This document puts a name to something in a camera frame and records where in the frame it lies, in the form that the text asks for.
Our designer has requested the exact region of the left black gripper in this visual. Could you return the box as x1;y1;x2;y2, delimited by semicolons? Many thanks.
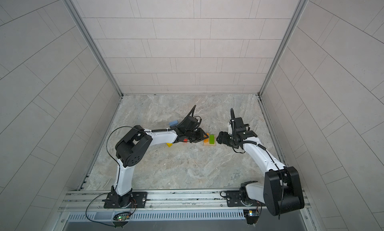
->
184;128;211;143

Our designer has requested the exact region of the green wood block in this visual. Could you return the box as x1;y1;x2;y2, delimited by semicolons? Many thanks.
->
209;135;216;145

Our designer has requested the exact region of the light blue wood block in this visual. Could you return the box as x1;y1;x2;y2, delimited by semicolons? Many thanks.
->
169;120;179;127

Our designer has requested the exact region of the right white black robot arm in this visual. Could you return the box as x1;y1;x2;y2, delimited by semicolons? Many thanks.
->
217;131;305;216

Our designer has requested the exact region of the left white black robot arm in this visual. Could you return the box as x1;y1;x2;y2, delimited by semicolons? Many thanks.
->
104;125;209;209

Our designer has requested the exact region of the left green circuit board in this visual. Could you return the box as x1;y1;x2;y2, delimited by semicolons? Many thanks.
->
113;212;132;222

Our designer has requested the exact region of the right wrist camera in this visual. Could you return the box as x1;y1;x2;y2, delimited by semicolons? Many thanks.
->
230;117;247;134

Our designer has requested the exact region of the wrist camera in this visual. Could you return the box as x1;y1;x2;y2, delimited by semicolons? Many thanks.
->
230;117;247;134
179;116;200;131

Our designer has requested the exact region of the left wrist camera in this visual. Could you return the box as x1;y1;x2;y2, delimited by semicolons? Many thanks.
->
179;116;200;131

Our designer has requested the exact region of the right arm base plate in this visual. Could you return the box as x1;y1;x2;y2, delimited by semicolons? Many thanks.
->
220;190;265;207

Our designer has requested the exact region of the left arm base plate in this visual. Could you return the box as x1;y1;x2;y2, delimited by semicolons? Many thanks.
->
102;192;148;209

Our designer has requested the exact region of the left black cable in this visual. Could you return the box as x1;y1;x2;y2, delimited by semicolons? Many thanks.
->
105;125;139;184

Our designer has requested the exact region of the aluminium mounting rail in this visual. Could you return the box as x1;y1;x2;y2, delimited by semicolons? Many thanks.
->
59;188;259;212

